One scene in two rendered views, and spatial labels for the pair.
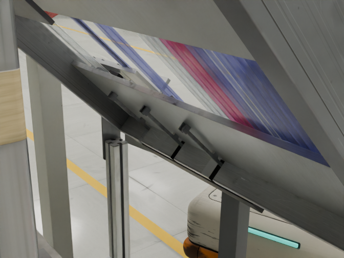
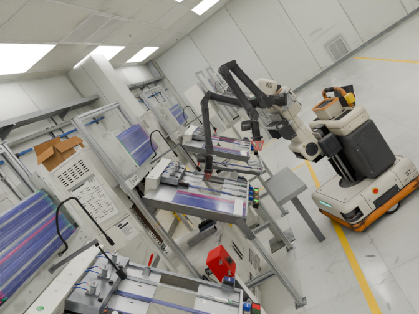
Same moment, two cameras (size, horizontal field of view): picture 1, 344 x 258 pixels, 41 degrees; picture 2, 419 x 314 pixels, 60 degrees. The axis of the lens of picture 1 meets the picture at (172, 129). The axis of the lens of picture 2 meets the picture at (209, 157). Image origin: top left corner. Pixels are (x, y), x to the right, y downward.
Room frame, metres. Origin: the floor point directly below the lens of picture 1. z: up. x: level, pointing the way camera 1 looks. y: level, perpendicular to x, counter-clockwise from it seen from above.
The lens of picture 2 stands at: (-0.88, -2.21, 1.58)
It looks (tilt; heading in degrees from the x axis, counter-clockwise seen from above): 9 degrees down; 53
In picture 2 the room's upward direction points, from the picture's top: 36 degrees counter-clockwise
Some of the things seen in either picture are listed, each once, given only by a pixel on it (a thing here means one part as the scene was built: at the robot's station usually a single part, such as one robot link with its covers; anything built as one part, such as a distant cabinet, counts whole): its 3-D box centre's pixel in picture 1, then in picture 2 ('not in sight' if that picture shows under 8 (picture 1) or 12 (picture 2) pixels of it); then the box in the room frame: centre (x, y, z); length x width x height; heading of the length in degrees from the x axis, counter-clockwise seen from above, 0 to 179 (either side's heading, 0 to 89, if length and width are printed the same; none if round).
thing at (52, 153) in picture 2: not in sight; (73, 140); (0.19, 0.49, 1.82); 0.68 x 0.30 x 0.20; 38
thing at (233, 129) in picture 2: not in sight; (221, 112); (4.27, 3.47, 0.95); 1.36 x 0.82 x 1.90; 128
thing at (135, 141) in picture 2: not in sight; (132, 146); (0.47, 0.32, 1.52); 0.51 x 0.13 x 0.27; 38
